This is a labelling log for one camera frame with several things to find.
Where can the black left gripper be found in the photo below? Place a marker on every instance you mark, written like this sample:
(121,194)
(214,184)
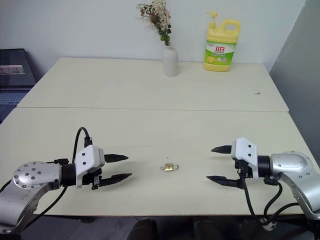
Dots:
(96,180)

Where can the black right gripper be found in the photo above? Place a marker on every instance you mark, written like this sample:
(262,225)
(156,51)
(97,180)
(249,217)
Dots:
(242,170)

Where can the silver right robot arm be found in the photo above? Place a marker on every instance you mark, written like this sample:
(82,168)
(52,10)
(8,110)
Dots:
(292,165)

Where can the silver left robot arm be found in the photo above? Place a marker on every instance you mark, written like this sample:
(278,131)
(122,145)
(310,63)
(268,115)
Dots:
(32,175)

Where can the small brass padlock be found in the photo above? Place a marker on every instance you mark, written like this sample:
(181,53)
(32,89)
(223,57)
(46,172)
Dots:
(170,167)

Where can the dark rounded shape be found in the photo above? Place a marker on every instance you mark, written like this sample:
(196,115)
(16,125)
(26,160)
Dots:
(146,230)

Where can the white ceramic vase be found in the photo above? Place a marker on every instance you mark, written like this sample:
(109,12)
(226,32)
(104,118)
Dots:
(171,62)

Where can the yellow dish soap pump bottle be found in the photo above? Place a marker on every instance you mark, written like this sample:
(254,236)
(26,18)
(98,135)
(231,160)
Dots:
(220,45)

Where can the grey partition panel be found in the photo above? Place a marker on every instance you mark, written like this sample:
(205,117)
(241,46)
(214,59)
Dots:
(297,62)

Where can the dark open laptop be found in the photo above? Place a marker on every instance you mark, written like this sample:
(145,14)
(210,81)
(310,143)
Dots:
(15,72)

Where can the dried flower bouquet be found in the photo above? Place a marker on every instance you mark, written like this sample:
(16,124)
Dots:
(156,17)

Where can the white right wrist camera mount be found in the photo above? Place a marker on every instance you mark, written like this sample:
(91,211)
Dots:
(246,151)

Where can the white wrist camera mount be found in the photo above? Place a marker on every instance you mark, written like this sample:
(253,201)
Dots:
(87,157)
(246,151)

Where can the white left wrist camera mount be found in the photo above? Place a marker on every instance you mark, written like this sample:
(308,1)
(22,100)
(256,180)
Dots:
(87,157)

